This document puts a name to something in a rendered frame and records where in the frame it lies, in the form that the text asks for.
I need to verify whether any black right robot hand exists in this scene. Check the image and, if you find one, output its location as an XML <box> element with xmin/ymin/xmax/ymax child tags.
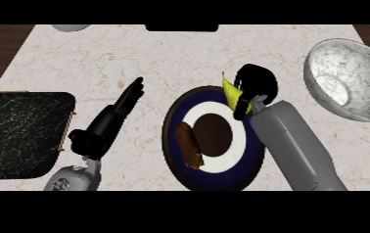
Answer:
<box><xmin>231</xmin><ymin>63</ymin><xmax>278</xmax><ymax>121</ymax></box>

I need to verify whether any dark blue and white plate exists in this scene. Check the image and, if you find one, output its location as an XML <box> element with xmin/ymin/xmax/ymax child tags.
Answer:
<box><xmin>160</xmin><ymin>85</ymin><xmax>266</xmax><ymax>191</ymax></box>

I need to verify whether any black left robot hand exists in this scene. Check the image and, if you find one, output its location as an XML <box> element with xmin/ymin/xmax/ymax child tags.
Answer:
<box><xmin>67</xmin><ymin>76</ymin><xmax>146</xmax><ymax>162</ymax></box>

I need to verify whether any white marble bowl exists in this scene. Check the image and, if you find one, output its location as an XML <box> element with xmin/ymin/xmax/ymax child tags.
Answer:
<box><xmin>302</xmin><ymin>37</ymin><xmax>370</xmax><ymax>123</ymax></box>

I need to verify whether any black marble tray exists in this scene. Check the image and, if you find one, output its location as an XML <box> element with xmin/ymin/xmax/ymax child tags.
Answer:
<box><xmin>0</xmin><ymin>91</ymin><xmax>78</xmax><ymax>180</ymax></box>

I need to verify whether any grey round object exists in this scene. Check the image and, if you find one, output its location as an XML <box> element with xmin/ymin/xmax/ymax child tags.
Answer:
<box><xmin>50</xmin><ymin>23</ymin><xmax>92</xmax><ymax>33</ymax></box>

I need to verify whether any brown oblong food item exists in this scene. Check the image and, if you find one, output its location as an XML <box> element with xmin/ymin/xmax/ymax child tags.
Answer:
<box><xmin>174</xmin><ymin>121</ymin><xmax>204</xmax><ymax>170</ymax></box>

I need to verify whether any yellow-green pear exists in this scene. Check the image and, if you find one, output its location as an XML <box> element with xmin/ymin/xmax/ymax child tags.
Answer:
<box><xmin>221</xmin><ymin>71</ymin><xmax>253</xmax><ymax>116</ymax></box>

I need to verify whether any black appliance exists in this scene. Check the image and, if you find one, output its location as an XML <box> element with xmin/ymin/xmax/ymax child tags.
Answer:
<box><xmin>144</xmin><ymin>23</ymin><xmax>221</xmax><ymax>33</ymax></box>

